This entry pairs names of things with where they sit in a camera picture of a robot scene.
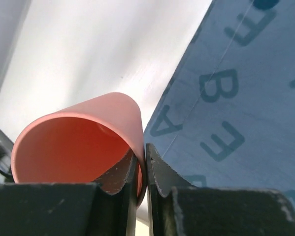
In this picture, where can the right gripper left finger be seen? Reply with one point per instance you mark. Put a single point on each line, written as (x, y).
(105, 207)

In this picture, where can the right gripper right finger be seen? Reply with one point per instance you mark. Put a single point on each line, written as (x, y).
(178, 208)

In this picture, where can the red plastic cup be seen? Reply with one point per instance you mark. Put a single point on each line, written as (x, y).
(81, 142)

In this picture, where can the blue letter-print placemat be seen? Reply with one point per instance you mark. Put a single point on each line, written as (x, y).
(227, 117)

